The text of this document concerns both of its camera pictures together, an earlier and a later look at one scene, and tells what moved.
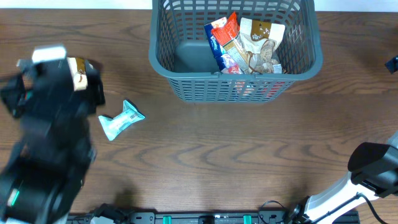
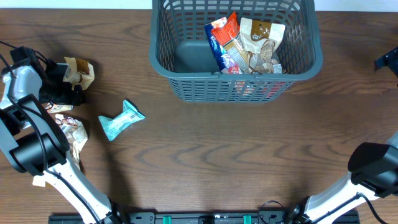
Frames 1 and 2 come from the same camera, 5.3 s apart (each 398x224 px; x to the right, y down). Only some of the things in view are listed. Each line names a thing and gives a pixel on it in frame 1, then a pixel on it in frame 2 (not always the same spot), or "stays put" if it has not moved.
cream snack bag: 78,66 stays put
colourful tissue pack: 226,62 stays put
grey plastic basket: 179,50 stays put
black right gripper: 392,64 -> 387,61
